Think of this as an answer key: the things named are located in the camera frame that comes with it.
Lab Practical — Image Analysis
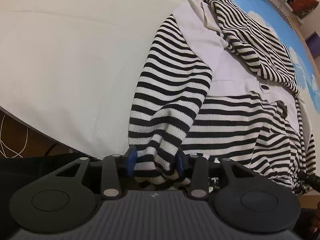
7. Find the black white striped garment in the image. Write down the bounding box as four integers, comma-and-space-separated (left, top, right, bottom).
129, 0, 316, 194

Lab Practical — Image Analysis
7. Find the blue white patterned bedsheet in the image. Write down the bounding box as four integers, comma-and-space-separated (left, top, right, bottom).
0, 0, 320, 160

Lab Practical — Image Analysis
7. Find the red storage box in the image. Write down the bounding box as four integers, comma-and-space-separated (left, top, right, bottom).
289, 0, 319, 19

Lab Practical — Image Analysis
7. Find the white cable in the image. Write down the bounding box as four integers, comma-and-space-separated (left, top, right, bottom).
0, 114, 29, 158

